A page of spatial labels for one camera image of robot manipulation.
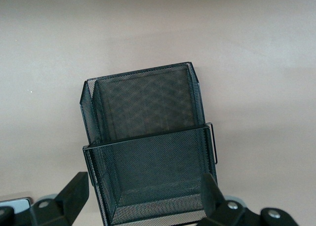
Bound black mesh two-tier organizer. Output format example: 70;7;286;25
79;61;219;226

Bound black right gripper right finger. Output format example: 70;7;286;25
197;173;298;226

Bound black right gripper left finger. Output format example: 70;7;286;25
0;172;89;226

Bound silver closed laptop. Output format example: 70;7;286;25
0;197;33;213

